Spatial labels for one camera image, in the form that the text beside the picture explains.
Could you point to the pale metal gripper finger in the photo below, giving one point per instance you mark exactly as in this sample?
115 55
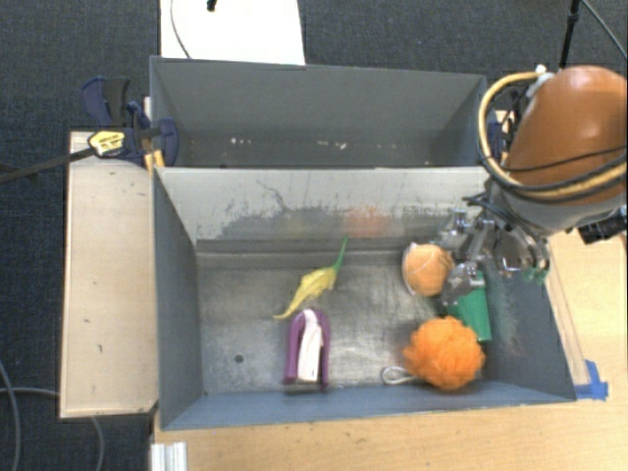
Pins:
450 247
461 282

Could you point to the orange ball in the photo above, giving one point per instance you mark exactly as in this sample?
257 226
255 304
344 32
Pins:
424 270

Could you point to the orange bath pouf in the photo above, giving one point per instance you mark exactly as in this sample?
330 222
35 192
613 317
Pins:
446 353

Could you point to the grey metal bin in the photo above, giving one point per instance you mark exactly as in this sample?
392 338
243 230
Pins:
294 282

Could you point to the pale wood board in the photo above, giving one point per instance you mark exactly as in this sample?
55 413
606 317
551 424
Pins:
108 287

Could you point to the black cylinder on white bracket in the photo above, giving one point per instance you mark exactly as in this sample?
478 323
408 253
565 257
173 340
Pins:
601 227

